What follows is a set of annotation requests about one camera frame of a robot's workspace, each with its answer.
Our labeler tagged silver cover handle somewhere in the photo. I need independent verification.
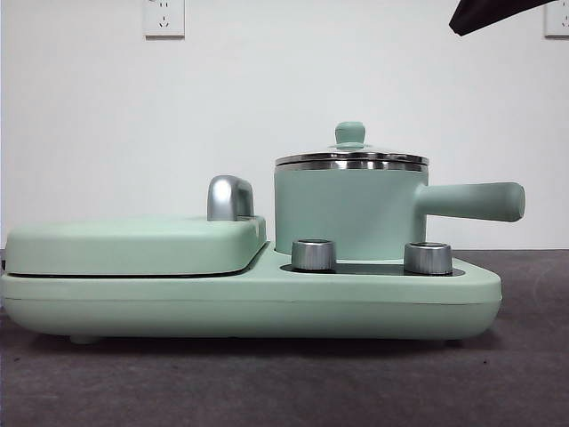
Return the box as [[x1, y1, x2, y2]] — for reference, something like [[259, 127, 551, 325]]
[[206, 175, 256, 222]]

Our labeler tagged glass pot lid green knob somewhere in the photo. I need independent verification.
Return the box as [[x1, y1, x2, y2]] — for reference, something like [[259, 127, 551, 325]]
[[274, 121, 429, 170]]

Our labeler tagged green hinged griddle cover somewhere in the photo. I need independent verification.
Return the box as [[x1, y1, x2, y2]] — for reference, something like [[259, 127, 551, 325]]
[[4, 214, 268, 279]]

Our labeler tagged white wall socket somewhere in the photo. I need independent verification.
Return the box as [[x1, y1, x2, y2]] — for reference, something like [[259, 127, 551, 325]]
[[142, 0, 186, 39], [544, 0, 569, 38]]

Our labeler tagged green pot with handle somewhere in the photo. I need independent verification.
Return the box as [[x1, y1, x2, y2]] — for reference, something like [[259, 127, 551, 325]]
[[273, 158, 526, 262]]

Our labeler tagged silver control knob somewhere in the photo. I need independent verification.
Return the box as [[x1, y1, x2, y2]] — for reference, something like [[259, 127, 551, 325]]
[[403, 241, 454, 275], [291, 238, 338, 272]]

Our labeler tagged green breakfast machine base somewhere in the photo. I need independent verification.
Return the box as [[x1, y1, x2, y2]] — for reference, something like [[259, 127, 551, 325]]
[[0, 242, 504, 346]]

